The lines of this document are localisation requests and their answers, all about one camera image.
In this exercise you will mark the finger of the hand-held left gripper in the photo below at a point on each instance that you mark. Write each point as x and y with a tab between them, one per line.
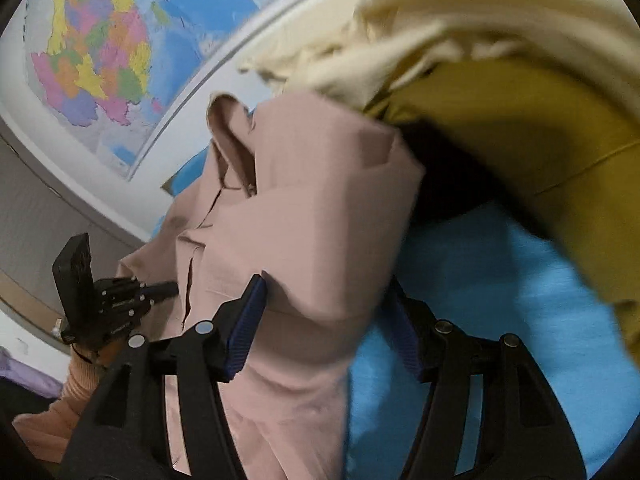
150	291

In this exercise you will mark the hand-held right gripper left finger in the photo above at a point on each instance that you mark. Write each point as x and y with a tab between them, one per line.
244	321

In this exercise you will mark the grey wardrobe door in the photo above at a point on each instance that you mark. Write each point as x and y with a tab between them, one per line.
45	220

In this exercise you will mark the mustard yellow garment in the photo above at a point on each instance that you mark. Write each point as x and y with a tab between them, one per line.
550	125

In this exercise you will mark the person's left forearm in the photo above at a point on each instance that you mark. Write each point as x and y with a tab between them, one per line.
65	400

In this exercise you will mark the cream garment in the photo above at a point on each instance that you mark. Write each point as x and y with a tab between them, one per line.
450	15

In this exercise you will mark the purple cloth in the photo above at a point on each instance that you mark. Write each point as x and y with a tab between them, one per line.
25	375

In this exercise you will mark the pink shirt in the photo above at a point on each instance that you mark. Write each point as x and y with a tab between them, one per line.
300	220

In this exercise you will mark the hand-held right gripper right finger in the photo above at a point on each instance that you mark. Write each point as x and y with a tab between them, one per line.
407	341

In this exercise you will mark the black garment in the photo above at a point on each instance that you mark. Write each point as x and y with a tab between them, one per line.
450	180

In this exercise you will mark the colourful wall map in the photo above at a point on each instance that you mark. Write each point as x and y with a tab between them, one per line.
110	60

